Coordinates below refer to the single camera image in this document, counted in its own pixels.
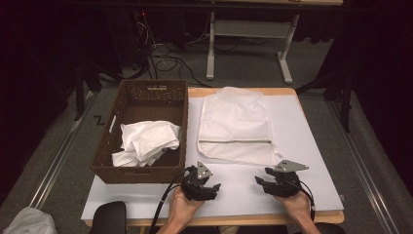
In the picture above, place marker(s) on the white table mat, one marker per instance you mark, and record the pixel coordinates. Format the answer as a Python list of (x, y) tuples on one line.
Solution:
[(237, 191)]

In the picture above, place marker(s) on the black chair back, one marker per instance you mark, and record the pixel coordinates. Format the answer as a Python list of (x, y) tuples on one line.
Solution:
[(108, 217)]

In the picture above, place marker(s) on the metal floor rail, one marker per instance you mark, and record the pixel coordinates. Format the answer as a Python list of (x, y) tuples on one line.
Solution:
[(58, 159), (360, 162)]

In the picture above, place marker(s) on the white desk frame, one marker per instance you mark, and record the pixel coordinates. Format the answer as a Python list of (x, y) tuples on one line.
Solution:
[(250, 28)]

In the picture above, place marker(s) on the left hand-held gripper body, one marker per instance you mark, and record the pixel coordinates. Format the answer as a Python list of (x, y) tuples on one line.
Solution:
[(193, 185)]

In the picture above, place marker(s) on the white garment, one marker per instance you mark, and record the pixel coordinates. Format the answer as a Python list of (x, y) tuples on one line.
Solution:
[(146, 141)]

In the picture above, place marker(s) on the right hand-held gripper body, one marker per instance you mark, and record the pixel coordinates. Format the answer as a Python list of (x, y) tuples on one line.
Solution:
[(285, 185)]

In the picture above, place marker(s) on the white cloth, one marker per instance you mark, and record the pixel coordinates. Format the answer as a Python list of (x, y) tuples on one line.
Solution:
[(233, 123), (30, 222)]

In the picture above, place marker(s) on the person's right hand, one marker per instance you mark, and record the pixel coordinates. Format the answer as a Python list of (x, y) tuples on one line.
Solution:
[(298, 206)]

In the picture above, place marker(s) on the person's left hand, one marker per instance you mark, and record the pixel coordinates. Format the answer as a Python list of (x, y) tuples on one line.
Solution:
[(181, 209)]

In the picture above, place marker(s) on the black stand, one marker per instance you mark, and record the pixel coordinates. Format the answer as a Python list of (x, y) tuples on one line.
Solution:
[(79, 94), (346, 97)]

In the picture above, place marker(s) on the brown woven basket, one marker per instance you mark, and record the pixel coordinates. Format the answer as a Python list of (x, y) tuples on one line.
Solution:
[(146, 104)]

